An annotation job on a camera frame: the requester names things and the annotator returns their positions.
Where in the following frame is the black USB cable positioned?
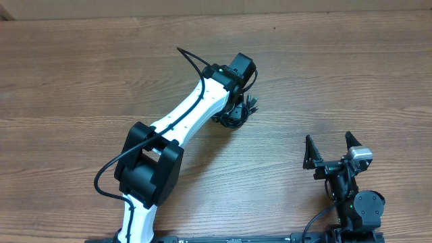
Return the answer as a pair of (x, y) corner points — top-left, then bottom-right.
(215, 94), (260, 129)

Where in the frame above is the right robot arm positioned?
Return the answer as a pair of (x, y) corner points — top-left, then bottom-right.
(303, 132), (385, 238)

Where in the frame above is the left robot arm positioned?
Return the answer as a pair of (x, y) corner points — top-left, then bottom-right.
(113, 53), (257, 242)

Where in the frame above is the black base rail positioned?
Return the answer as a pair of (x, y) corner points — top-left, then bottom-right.
(84, 232), (385, 243)

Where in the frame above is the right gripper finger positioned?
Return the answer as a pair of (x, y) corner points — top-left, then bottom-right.
(345, 131), (362, 151)
(303, 134), (323, 169)

